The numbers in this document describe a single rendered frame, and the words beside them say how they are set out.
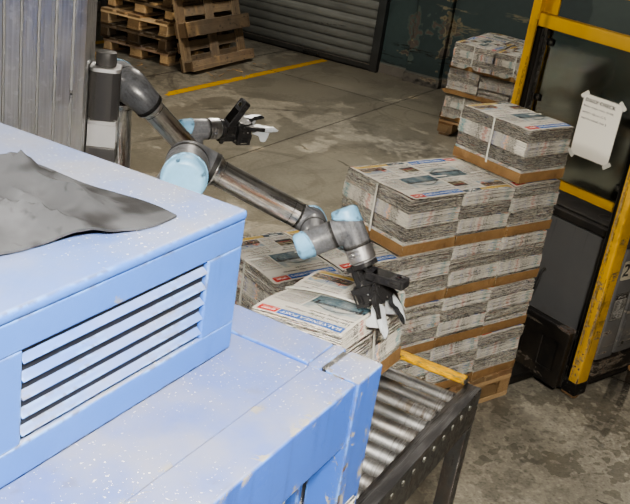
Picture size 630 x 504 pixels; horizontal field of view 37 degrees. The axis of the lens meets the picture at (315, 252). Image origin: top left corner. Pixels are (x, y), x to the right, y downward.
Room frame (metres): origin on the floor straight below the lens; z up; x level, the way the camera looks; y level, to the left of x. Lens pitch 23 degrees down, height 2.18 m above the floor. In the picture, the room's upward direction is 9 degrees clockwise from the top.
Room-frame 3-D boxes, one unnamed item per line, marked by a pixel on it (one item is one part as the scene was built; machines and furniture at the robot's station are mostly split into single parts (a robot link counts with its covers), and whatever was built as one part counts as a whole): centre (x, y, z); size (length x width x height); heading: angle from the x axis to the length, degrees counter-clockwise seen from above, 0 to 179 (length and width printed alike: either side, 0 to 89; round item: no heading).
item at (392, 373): (2.47, -0.26, 0.77); 0.47 x 0.05 x 0.05; 63
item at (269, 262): (3.39, -0.20, 0.42); 1.17 x 0.39 x 0.83; 131
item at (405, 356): (2.54, -0.31, 0.81); 0.43 x 0.03 x 0.02; 63
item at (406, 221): (3.48, -0.30, 0.95); 0.38 x 0.29 x 0.23; 42
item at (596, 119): (4.17, -1.09, 1.28); 0.57 x 0.01 x 0.65; 41
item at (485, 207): (3.68, -0.52, 0.95); 0.38 x 0.29 x 0.23; 40
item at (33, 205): (1.00, 0.37, 1.78); 0.32 x 0.28 x 0.05; 63
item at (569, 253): (4.40, -1.35, 0.40); 0.69 x 0.55 x 0.80; 41
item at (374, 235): (3.48, -0.30, 0.86); 0.38 x 0.29 x 0.04; 42
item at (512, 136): (3.87, -0.75, 0.65); 0.39 x 0.30 x 1.29; 41
